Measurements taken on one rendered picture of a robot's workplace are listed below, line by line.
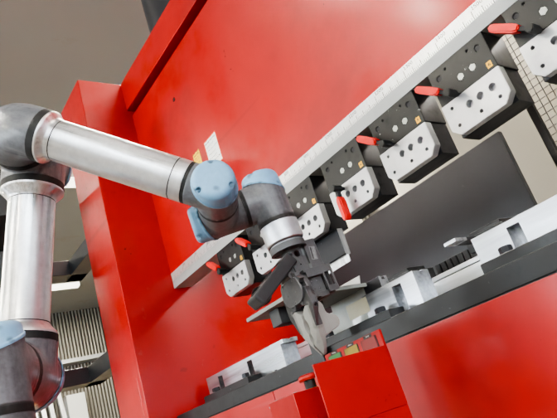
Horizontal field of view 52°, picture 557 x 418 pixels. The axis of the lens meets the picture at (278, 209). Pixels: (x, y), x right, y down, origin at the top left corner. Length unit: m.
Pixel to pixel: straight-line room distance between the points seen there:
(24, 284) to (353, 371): 0.59
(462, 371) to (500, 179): 0.81
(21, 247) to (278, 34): 1.00
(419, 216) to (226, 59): 0.84
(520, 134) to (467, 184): 2.24
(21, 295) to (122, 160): 0.30
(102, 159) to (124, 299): 1.24
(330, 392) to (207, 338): 1.34
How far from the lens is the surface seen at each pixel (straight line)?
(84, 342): 10.06
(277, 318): 1.39
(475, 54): 1.29
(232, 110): 1.93
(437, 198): 1.99
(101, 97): 2.62
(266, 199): 1.09
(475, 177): 1.91
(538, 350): 1.10
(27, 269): 1.12
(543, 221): 1.20
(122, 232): 2.31
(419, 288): 1.38
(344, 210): 1.45
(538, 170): 4.06
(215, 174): 0.95
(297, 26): 1.71
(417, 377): 1.27
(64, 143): 1.05
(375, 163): 1.48
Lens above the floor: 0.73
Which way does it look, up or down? 20 degrees up
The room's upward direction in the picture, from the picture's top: 18 degrees counter-clockwise
